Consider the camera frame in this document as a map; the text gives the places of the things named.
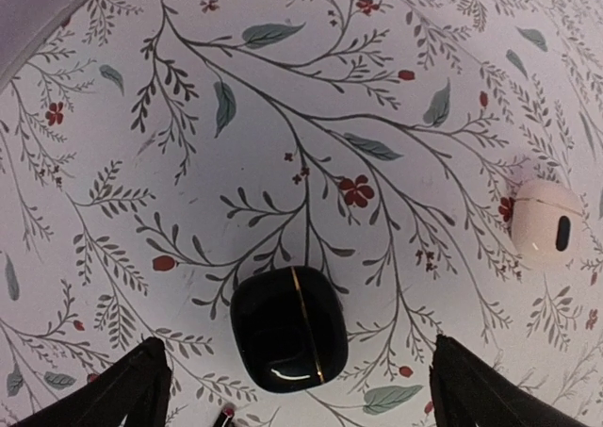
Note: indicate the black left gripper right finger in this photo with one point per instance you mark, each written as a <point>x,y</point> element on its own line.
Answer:
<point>468,392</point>

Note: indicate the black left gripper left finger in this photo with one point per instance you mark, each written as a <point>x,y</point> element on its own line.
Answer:
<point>134,391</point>

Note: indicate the black round earbud case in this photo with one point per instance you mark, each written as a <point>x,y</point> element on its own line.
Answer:
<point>289,329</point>

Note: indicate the white earbud charging case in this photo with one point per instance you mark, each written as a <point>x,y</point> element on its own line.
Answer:
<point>545,224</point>

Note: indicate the floral patterned table mat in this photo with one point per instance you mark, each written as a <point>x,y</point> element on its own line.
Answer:
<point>157,153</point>

